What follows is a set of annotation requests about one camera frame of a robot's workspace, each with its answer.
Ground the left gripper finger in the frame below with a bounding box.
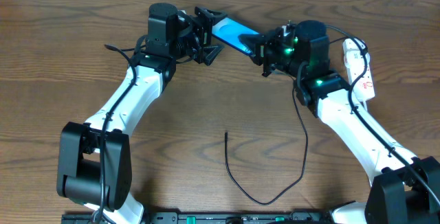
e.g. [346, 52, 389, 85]
[195, 6, 228, 25]
[201, 44, 224, 66]

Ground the blue Galaxy smartphone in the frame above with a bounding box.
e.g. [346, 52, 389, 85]
[212, 18, 258, 56]

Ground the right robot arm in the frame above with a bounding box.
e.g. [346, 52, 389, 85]
[239, 21, 439, 223]

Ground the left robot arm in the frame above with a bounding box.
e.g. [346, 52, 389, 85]
[56, 3, 227, 223]

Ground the white USB charger plug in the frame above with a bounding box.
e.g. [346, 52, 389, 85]
[342, 38, 367, 53]

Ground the white power strip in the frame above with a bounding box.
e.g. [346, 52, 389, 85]
[344, 51, 375, 102]

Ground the black USB charging cable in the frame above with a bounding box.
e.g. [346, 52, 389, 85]
[223, 35, 369, 206]

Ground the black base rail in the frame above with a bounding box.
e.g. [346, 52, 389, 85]
[61, 211, 331, 224]

